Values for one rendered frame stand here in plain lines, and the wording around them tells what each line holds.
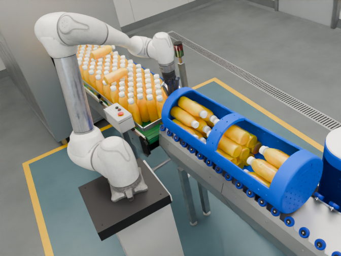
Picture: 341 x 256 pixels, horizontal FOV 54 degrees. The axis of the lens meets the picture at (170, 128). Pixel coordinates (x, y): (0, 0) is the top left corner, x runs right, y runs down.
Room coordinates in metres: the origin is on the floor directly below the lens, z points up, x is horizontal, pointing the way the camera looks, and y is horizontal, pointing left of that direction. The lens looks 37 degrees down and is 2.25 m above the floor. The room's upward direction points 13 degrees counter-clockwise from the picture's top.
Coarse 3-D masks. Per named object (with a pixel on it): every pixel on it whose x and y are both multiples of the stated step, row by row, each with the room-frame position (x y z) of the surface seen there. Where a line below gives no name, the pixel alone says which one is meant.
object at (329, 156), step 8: (328, 152) 1.14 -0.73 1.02; (328, 160) 1.13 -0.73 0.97; (336, 160) 1.09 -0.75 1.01; (328, 168) 1.27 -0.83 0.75; (336, 168) 1.08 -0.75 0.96; (328, 176) 1.28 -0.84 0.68; (336, 176) 1.28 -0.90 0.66; (320, 184) 1.23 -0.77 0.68; (328, 184) 1.28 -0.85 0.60; (336, 184) 1.28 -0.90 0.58; (320, 192) 1.25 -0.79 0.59; (328, 192) 1.28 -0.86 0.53; (336, 192) 1.28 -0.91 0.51; (328, 200) 1.28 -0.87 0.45; (336, 200) 1.27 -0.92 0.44
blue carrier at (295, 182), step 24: (192, 96) 1.72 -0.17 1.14; (168, 120) 1.55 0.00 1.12; (240, 120) 1.29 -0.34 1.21; (192, 144) 1.36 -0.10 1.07; (216, 144) 1.22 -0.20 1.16; (264, 144) 1.26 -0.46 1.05; (288, 144) 1.13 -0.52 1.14; (240, 168) 1.06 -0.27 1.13; (288, 168) 0.92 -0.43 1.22; (312, 168) 0.94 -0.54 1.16; (264, 192) 0.92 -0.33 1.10; (288, 192) 0.87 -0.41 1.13; (312, 192) 0.95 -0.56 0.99
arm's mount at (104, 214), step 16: (144, 176) 1.24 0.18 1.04; (80, 192) 1.23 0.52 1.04; (96, 192) 1.20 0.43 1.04; (144, 192) 1.12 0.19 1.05; (160, 192) 1.10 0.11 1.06; (96, 208) 1.09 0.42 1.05; (112, 208) 1.06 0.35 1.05; (128, 208) 1.04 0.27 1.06; (144, 208) 1.02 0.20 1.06; (160, 208) 1.04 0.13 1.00; (96, 224) 0.99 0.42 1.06; (112, 224) 0.97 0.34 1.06; (128, 224) 0.98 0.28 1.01
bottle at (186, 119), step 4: (172, 108) 1.63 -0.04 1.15; (176, 108) 1.62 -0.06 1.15; (180, 108) 1.61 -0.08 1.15; (172, 112) 1.61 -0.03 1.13; (176, 112) 1.59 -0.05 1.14; (180, 112) 1.57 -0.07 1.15; (184, 112) 1.56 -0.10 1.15; (172, 116) 1.62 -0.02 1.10; (176, 116) 1.57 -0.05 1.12; (180, 116) 1.55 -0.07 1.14; (184, 116) 1.53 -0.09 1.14; (188, 116) 1.52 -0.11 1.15; (192, 116) 1.52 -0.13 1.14; (180, 120) 1.54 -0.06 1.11; (184, 120) 1.51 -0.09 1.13; (188, 120) 1.49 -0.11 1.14; (192, 120) 1.49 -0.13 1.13; (184, 124) 1.51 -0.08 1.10; (188, 124) 1.49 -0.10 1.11
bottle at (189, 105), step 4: (184, 96) 1.66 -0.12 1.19; (180, 100) 1.64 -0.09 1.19; (184, 100) 1.62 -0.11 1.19; (188, 100) 1.61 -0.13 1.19; (180, 104) 1.62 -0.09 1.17; (184, 104) 1.59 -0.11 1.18; (188, 104) 1.57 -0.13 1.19; (192, 104) 1.56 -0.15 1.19; (196, 104) 1.55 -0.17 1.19; (184, 108) 1.59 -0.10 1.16; (188, 108) 1.56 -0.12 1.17; (192, 108) 1.53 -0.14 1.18; (196, 108) 1.52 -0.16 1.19; (200, 108) 1.52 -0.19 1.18; (188, 112) 1.56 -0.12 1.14; (192, 112) 1.52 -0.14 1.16; (196, 112) 1.50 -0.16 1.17; (200, 112) 1.49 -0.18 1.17; (196, 116) 1.51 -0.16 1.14
